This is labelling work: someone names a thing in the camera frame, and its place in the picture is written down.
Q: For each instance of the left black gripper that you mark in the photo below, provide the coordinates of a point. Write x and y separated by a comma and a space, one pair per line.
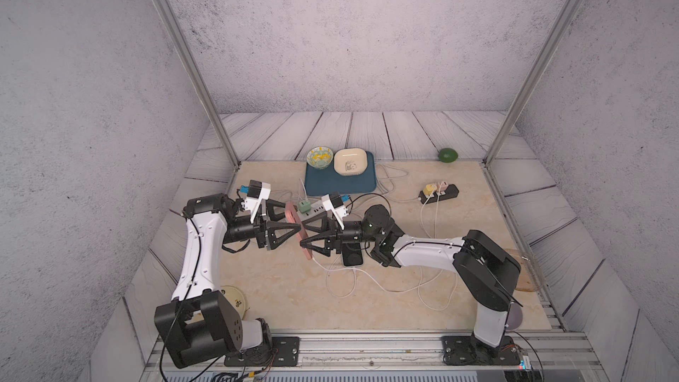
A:
260, 234

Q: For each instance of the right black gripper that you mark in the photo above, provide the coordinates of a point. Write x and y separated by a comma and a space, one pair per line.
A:
335, 240

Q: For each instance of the pink case phone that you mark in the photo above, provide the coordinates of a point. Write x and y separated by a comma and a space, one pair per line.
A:
292, 216

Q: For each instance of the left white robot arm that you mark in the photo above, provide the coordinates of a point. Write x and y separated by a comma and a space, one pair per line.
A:
199, 323

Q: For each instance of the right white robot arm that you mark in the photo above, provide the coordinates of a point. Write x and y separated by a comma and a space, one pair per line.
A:
488, 271

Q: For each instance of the black phone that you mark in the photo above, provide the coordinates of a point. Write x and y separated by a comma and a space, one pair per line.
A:
352, 254

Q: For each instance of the white power strip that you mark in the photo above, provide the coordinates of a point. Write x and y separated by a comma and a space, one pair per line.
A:
317, 208

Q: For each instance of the green charger plug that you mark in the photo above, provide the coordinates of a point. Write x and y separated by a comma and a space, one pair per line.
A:
304, 206

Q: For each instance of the dark blue mat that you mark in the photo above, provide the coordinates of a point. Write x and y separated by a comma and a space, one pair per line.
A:
327, 181

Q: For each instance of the small patterned bowl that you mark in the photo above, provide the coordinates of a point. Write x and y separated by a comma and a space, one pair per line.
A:
320, 157

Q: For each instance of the cream square dish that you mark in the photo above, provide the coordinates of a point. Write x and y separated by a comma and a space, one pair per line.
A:
350, 162

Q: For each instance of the yellow plate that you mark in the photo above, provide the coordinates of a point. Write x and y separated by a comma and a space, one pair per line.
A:
236, 298

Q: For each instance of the black power strip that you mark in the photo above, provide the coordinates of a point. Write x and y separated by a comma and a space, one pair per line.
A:
434, 194

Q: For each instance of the green round fruit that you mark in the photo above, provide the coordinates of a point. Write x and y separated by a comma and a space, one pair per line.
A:
448, 155

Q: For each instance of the purple bowl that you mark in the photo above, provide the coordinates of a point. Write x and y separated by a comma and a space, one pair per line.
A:
515, 317

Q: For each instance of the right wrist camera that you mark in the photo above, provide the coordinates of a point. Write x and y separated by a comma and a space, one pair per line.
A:
335, 203

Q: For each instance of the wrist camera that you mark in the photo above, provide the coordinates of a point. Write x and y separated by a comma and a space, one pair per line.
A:
335, 203
253, 196

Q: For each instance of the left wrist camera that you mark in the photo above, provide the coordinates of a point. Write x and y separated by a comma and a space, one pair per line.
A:
253, 196

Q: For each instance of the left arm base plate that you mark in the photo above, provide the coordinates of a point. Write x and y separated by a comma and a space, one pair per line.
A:
280, 352

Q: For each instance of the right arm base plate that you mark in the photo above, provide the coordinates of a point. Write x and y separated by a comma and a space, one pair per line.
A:
468, 350

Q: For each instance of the left aluminium frame post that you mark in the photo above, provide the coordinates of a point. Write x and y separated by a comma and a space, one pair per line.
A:
170, 22

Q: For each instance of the aluminium frame post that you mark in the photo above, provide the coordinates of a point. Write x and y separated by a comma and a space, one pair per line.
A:
170, 22
563, 20

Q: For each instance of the right aluminium frame post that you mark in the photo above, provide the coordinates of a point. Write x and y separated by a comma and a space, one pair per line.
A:
563, 20

